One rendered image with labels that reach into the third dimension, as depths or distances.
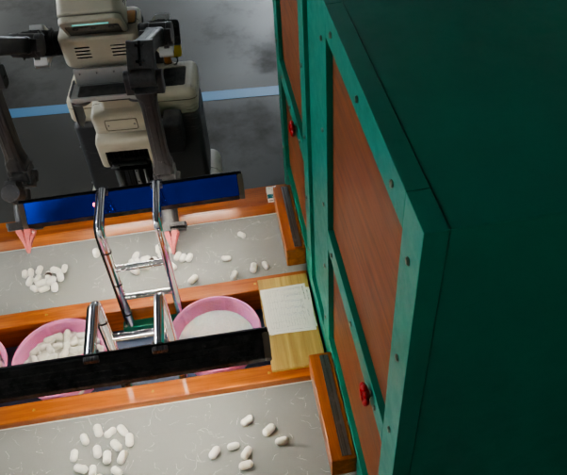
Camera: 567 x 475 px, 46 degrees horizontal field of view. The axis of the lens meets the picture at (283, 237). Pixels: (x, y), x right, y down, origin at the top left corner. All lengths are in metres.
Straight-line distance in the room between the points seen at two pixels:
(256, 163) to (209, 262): 1.61
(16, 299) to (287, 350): 0.88
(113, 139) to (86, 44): 0.39
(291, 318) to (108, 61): 1.15
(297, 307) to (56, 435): 0.73
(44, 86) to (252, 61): 1.37
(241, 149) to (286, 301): 1.95
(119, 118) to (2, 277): 0.74
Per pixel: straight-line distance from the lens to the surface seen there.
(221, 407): 1.84
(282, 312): 1.95
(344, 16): 1.13
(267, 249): 2.18
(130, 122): 2.65
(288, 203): 2.16
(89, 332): 1.57
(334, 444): 1.63
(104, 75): 2.52
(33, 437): 1.93
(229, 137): 3.93
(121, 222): 2.34
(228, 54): 4.72
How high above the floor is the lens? 2.30
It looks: 45 degrees down
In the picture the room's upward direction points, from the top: 4 degrees counter-clockwise
